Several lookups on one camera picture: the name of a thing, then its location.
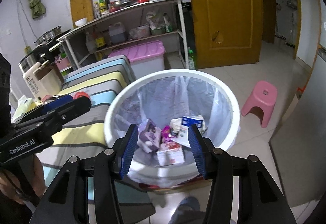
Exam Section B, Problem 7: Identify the person's left hand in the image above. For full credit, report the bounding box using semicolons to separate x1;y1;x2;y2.
0;155;47;205

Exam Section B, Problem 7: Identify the pink lidded storage box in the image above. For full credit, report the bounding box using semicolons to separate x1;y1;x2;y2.
108;40;166;79

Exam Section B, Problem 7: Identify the white water warmer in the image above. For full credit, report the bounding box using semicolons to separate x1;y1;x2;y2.
22;61;49;102

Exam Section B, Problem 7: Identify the purple snack packet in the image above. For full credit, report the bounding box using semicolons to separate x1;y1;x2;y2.
160;125;176;144

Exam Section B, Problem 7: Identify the green and white tissue pack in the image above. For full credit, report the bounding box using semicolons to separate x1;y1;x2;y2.
11;95;41;123

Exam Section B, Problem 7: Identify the white kitchen shelf unit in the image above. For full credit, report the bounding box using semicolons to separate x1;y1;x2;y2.
57;0;193;69

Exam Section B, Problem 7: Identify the pink plastic basket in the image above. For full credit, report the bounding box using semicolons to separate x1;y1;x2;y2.
55;54;72;72

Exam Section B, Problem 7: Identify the white plastic tub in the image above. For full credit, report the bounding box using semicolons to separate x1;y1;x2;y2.
138;24;150;37

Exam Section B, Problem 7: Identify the person's grey pants leg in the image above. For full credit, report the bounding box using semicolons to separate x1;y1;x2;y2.
169;197;208;224

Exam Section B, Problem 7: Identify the pink plastic stool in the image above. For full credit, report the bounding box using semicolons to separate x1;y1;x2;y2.
241;81;278;128

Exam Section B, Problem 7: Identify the dark bottle yellow label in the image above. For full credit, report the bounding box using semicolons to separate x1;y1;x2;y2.
95;26;106;49

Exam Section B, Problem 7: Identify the white trash bin with liner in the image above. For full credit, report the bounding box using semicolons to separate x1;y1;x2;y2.
104;69;241;189

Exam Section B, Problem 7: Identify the translucent white trash bag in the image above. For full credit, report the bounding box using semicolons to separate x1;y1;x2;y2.
112;75;238;187

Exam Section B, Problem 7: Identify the grey refrigerator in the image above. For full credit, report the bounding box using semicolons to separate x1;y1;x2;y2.
270;43;326;214

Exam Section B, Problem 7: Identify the clear plastic bottle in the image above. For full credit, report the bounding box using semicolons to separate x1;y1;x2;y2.
85;31;97;53

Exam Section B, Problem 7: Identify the pink strawberry milk carton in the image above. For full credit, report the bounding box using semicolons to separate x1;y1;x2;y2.
156;143;185;166

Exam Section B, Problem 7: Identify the stainless steel pan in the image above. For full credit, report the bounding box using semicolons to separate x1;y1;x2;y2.
113;0;137;8

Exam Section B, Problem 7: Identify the striped tablecloth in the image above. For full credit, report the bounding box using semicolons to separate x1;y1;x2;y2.
38;55;156;217

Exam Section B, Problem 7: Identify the purple milk carton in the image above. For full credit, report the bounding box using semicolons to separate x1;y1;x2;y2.
138;118;162;153

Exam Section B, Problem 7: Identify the stainless steel electric pot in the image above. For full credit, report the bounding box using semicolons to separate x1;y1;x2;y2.
19;26;63;74

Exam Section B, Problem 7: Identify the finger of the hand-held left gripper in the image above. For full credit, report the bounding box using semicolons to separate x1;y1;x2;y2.
11;94;74;124
14;97;92;136

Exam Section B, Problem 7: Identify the yellow wooden door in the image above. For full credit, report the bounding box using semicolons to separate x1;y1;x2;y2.
183;0;264;69

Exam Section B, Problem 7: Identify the blue white milk carton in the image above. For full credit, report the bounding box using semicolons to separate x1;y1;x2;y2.
178;115;208;135

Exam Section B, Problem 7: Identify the white plastic wrapper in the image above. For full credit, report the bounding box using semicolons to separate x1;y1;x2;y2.
174;135;191;148

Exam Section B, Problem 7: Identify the plastic oil jug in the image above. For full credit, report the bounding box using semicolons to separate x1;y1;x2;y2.
108;23;126;44

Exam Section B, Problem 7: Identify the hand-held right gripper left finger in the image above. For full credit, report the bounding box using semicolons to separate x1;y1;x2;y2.
29;123;139;224

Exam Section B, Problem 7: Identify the red round lid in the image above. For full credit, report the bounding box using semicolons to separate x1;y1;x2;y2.
73;91;90;100

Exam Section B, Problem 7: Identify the crumpled white green plastic bag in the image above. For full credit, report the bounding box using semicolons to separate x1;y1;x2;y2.
146;9;175;35

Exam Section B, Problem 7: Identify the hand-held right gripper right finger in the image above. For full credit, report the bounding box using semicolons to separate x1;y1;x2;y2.
187;123;297;224

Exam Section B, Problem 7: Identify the wooden cutting board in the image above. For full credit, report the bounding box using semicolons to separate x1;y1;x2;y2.
70;0;95;28

